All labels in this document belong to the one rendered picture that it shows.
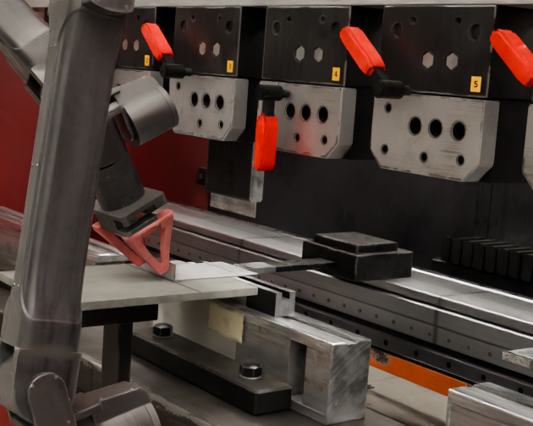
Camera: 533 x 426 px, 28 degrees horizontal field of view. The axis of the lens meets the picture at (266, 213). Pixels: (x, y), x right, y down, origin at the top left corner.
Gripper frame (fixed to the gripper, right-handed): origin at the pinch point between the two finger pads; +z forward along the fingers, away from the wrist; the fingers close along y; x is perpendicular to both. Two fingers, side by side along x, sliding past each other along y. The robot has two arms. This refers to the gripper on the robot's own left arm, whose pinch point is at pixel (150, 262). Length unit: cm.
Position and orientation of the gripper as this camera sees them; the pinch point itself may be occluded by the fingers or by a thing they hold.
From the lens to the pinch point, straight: 133.8
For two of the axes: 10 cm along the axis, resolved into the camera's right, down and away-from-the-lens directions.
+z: 3.2, 8.6, 3.9
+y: -5.8, -1.4, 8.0
